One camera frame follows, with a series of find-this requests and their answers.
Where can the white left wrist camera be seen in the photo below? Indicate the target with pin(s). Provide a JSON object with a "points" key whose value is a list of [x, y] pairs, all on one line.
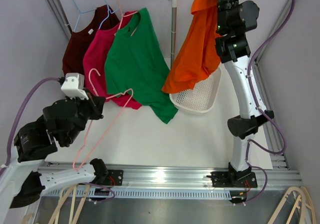
{"points": [[73, 86]]}

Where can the beige wooden hangers right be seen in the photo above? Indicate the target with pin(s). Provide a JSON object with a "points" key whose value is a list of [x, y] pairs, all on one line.
{"points": [[299, 201]]}

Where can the aluminium mounting rail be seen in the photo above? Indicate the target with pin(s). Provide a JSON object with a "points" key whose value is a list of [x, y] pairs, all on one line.
{"points": [[147, 182]]}

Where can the pink hanger of green shirt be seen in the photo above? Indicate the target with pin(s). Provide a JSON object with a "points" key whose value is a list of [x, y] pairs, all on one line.
{"points": [[125, 17]]}

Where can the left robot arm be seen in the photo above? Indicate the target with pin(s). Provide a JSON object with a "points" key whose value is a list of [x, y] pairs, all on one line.
{"points": [[22, 184]]}

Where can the blue hanger of pink shirt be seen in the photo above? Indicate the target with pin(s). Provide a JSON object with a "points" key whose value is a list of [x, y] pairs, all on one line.
{"points": [[110, 20]]}

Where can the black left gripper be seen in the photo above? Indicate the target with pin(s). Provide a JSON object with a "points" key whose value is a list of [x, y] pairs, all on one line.
{"points": [[97, 105]]}

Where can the maroon t shirt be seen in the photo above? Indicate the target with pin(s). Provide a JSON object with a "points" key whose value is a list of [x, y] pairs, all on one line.
{"points": [[72, 61]]}

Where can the white perforated plastic basket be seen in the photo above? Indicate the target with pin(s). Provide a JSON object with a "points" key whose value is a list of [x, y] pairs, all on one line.
{"points": [[199, 100]]}

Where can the green t shirt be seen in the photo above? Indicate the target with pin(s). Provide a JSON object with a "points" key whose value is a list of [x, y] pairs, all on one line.
{"points": [[135, 61]]}

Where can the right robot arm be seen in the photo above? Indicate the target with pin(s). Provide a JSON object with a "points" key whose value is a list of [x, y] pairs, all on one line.
{"points": [[234, 20]]}

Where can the orange t shirt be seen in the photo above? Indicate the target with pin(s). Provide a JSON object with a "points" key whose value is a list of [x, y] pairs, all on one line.
{"points": [[197, 58]]}

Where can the pink magenta t shirt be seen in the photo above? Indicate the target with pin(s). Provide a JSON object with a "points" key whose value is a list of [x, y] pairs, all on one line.
{"points": [[94, 66]]}

